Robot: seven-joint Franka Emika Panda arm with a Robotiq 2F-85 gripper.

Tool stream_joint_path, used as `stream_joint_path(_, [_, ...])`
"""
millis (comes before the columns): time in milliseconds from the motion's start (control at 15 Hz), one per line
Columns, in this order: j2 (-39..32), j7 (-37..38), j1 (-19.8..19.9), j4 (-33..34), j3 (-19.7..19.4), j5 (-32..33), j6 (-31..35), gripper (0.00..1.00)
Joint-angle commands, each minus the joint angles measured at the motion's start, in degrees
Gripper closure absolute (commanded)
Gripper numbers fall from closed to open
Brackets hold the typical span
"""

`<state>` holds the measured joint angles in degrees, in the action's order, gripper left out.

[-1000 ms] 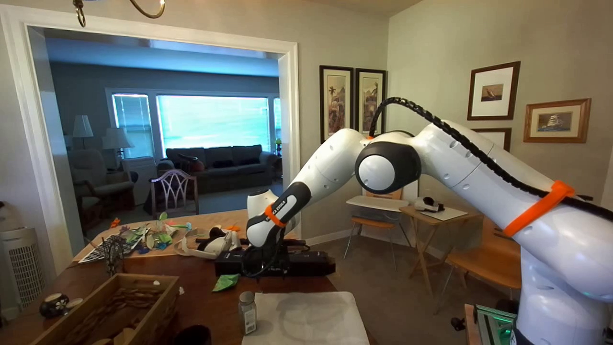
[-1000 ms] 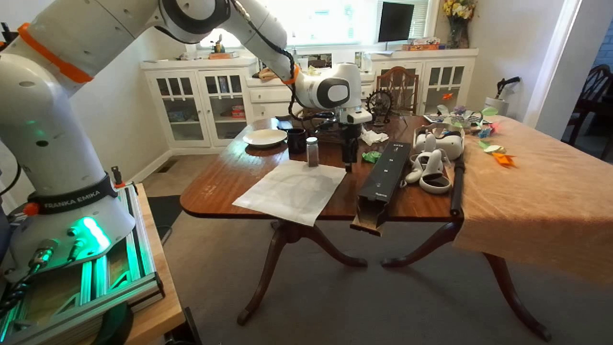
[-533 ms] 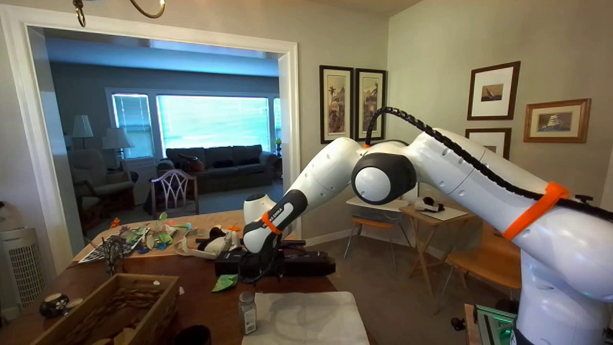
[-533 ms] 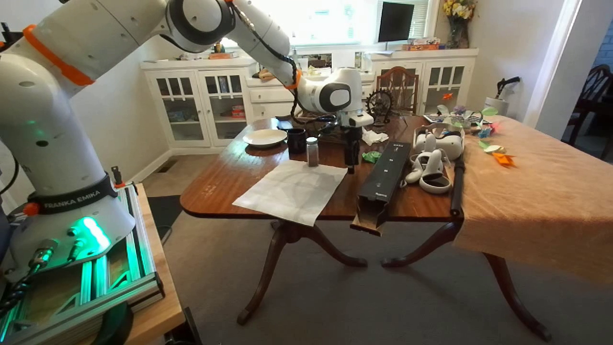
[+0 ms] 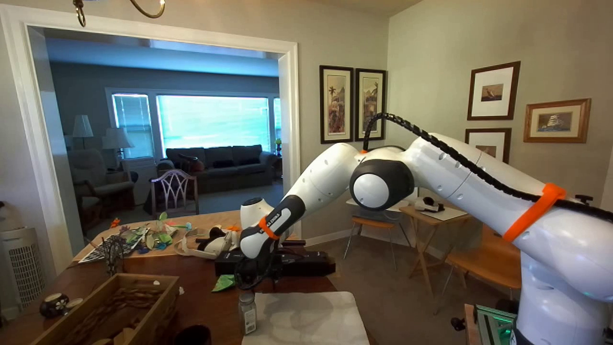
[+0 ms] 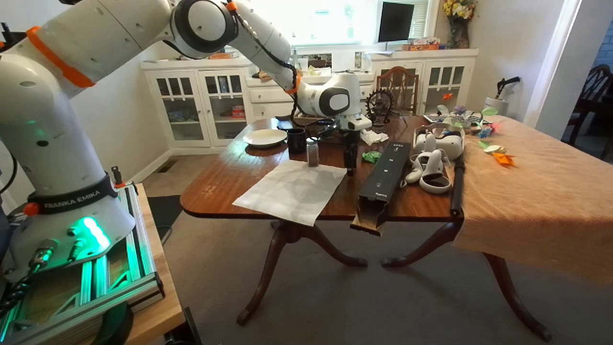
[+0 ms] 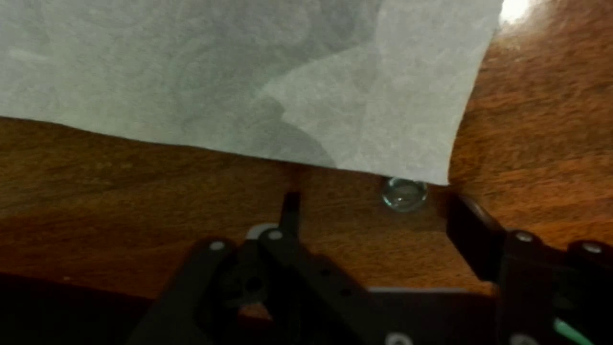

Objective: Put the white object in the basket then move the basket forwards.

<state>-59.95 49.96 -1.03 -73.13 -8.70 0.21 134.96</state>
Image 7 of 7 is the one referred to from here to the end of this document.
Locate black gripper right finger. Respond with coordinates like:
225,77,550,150
447,196,613,345

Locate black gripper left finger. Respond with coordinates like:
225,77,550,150
127,190,386,345

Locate white paper placemat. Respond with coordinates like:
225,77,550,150
0,0,506,188

